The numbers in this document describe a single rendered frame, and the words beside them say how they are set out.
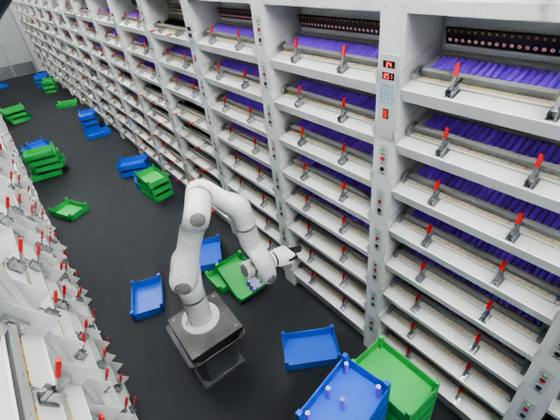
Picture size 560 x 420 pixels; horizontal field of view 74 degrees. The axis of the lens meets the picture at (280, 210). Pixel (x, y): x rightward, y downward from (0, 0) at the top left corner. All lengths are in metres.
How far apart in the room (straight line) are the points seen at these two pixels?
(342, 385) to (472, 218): 0.78
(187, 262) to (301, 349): 0.94
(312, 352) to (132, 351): 1.06
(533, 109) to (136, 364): 2.21
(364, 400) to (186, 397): 1.03
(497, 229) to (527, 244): 0.09
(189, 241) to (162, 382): 1.02
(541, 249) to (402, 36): 0.74
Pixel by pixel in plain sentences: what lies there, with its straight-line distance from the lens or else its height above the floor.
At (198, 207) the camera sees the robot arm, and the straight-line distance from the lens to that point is 1.38.
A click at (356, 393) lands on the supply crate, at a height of 0.48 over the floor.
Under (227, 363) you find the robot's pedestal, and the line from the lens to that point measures 2.18.
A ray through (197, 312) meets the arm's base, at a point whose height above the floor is 0.50.
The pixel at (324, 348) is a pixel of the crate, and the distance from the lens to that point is 2.24.
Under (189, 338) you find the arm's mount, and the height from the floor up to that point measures 0.36.
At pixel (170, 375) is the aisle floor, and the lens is 2.33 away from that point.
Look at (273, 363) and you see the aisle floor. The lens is 2.22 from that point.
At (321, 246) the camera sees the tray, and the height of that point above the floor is 0.51.
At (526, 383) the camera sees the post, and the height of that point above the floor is 0.56.
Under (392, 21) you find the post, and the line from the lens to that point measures 1.27.
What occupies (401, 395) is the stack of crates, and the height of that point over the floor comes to 0.32.
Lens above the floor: 1.87
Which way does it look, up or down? 36 degrees down
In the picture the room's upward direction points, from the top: 7 degrees counter-clockwise
